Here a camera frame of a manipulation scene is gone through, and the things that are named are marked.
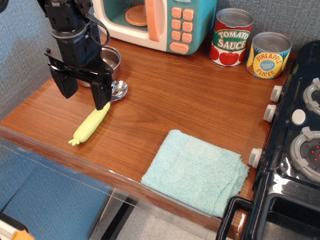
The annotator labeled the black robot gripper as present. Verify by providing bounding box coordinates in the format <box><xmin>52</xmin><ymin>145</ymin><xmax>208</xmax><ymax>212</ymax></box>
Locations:
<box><xmin>45</xmin><ymin>26</ymin><xmax>113</xmax><ymax>111</ymax></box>

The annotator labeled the small silver pot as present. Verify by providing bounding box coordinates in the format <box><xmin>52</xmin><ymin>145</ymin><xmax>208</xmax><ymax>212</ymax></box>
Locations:
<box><xmin>89</xmin><ymin>46</ymin><xmax>122</xmax><ymax>87</ymax></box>

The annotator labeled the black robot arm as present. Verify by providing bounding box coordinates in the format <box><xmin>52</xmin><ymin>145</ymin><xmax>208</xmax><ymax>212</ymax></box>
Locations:
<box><xmin>38</xmin><ymin>0</ymin><xmax>113</xmax><ymax>110</ymax></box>

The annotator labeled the teal toy microwave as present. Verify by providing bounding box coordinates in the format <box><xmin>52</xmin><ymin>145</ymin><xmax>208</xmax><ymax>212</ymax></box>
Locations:
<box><xmin>92</xmin><ymin>0</ymin><xmax>217</xmax><ymax>56</ymax></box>

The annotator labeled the light blue folded cloth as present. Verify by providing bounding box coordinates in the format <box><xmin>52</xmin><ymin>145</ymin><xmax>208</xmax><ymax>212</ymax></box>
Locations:
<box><xmin>141</xmin><ymin>129</ymin><xmax>250</xmax><ymax>218</ymax></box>

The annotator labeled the tomato sauce can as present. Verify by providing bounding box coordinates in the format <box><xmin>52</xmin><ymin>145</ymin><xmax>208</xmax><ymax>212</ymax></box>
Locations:
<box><xmin>209</xmin><ymin>8</ymin><xmax>254</xmax><ymax>67</ymax></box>

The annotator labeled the orange plush object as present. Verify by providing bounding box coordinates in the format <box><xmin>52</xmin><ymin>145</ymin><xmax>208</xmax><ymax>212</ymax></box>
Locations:
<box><xmin>11</xmin><ymin>230</ymin><xmax>35</xmax><ymax>240</ymax></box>

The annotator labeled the white stove knob front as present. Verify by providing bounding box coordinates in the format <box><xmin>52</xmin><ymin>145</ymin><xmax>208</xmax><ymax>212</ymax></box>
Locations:
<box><xmin>248</xmin><ymin>148</ymin><xmax>263</xmax><ymax>169</ymax></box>

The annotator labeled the white stove knob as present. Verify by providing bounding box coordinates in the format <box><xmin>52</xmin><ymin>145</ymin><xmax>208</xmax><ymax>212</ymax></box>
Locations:
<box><xmin>248</xmin><ymin>148</ymin><xmax>263</xmax><ymax>169</ymax></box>
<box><xmin>270</xmin><ymin>85</ymin><xmax>283</xmax><ymax>103</ymax></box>
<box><xmin>263</xmin><ymin>104</ymin><xmax>277</xmax><ymax>123</ymax></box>

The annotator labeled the pineapple slices can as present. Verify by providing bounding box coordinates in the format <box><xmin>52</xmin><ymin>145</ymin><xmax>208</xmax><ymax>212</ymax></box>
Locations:
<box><xmin>246</xmin><ymin>32</ymin><xmax>293</xmax><ymax>80</ymax></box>

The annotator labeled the white stove knob middle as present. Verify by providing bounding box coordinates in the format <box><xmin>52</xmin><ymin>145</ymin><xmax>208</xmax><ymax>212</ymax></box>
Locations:
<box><xmin>263</xmin><ymin>104</ymin><xmax>277</xmax><ymax>123</ymax></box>

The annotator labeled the white stove knob rear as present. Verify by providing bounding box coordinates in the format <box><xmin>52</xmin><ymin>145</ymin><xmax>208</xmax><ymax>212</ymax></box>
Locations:
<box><xmin>270</xmin><ymin>85</ymin><xmax>283</xmax><ymax>103</ymax></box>

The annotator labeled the black toy stove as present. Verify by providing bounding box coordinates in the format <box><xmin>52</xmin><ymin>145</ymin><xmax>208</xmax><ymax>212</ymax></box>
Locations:
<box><xmin>216</xmin><ymin>40</ymin><xmax>320</xmax><ymax>240</ymax></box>

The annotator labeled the spoon with green handle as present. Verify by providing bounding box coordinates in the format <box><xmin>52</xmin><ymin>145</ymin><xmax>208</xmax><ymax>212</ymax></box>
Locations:
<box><xmin>68</xmin><ymin>80</ymin><xmax>129</xmax><ymax>146</ymax></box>

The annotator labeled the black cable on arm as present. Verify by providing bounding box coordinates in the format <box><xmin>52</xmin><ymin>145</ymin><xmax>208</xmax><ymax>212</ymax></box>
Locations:
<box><xmin>84</xmin><ymin>13</ymin><xmax>111</xmax><ymax>48</ymax></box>

